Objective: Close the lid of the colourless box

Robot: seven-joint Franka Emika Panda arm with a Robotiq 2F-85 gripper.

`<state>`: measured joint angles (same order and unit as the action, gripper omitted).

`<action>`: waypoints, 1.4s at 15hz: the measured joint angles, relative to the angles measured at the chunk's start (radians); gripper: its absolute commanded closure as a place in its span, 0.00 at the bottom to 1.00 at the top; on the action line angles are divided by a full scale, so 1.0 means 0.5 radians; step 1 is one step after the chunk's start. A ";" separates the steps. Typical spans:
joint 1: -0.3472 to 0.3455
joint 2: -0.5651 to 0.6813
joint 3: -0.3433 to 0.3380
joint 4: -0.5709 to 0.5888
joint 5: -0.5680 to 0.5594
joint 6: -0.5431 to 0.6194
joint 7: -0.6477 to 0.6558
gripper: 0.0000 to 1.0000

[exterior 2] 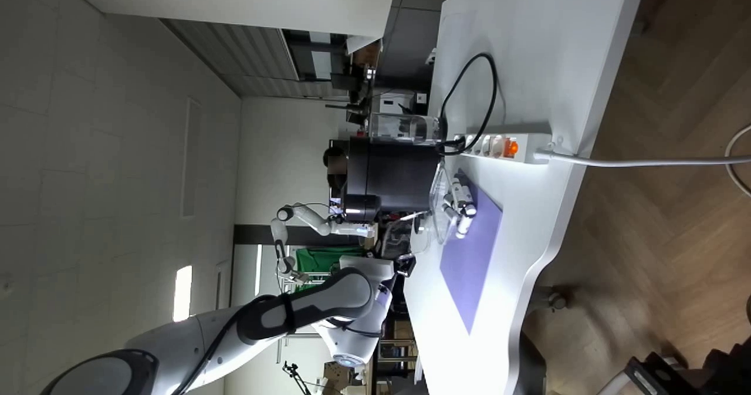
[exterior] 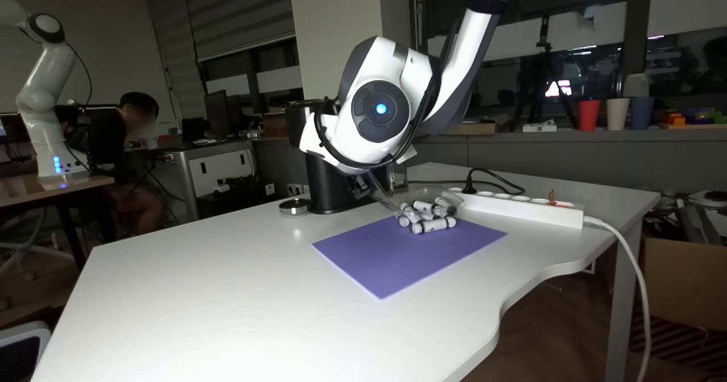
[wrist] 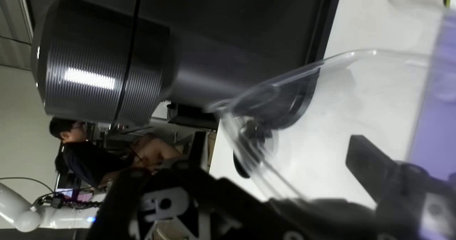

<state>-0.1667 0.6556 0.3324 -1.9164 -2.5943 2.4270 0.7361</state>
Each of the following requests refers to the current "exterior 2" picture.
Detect purple mat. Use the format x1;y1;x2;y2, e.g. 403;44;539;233
439;174;504;335

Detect green cloth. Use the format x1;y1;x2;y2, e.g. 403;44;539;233
295;247;366;291

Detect clear plastic box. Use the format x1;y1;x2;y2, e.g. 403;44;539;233
430;162;468;247

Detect black coffee machine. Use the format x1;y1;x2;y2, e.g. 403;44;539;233
342;136;442;223

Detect black cable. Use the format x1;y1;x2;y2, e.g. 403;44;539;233
439;52;500;156

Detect white box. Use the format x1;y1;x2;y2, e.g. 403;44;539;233
378;92;415;114

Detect white power strip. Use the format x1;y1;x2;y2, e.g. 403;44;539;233
454;132;553;166

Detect window blinds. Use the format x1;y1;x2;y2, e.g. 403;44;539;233
160;19;353;99

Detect stand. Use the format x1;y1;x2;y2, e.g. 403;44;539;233
281;360;313;395

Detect white cable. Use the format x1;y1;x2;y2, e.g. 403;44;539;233
533;123;751;200

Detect stack of cardboard boxes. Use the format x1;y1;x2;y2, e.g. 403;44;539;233
322;362;367;395

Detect clear water tank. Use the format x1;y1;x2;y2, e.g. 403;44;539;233
369;113;444;145

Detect clear box lid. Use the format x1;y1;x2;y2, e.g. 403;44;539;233
409;210;442;256

